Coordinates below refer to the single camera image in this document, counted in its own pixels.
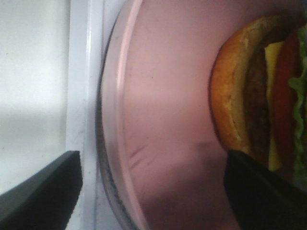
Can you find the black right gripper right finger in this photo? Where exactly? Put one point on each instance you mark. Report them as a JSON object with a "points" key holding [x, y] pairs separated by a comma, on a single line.
{"points": [[260, 199]]}

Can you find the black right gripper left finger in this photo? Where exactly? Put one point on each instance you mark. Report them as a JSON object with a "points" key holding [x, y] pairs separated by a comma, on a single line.
{"points": [[46, 200]]}

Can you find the pink round plate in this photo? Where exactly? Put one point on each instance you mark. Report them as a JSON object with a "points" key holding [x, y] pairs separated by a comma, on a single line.
{"points": [[165, 157]]}

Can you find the toy burger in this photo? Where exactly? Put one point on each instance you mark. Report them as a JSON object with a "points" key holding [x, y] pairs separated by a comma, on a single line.
{"points": [[258, 95]]}

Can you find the glass microwave turntable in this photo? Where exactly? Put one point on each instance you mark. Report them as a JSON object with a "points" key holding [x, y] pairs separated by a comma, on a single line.
{"points": [[115, 201]]}

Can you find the white microwave oven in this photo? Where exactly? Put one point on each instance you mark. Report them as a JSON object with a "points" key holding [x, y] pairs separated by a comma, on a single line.
{"points": [[51, 58]]}

